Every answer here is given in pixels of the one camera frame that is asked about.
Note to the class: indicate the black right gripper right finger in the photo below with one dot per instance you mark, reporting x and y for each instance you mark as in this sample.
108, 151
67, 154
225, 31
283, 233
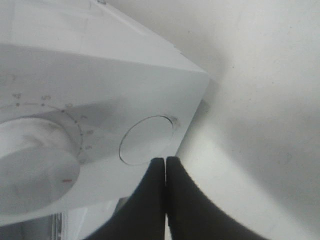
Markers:
192, 216

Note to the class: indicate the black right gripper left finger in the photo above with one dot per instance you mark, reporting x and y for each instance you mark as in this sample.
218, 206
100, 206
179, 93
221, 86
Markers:
143, 216

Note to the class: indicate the round white door button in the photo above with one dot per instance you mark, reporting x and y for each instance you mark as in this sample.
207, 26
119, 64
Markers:
146, 140

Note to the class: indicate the lower white timer knob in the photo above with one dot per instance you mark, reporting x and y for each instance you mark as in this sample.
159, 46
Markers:
38, 165

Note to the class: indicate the white microwave oven body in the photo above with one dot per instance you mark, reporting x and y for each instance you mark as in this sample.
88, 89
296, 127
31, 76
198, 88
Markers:
89, 68

